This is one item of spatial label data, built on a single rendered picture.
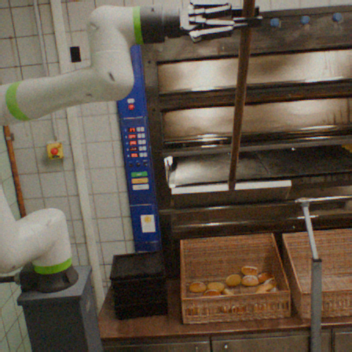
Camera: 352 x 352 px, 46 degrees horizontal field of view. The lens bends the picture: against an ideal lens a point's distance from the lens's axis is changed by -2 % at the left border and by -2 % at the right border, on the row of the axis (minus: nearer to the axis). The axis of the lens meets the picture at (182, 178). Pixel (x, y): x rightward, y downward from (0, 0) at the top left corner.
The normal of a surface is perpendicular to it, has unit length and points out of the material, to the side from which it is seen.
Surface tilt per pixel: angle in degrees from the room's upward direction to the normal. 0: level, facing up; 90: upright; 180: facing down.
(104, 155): 90
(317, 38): 90
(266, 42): 90
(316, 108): 70
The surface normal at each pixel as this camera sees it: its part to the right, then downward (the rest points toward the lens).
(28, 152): -0.03, 0.26
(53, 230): 0.85, 0.00
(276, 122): -0.06, -0.08
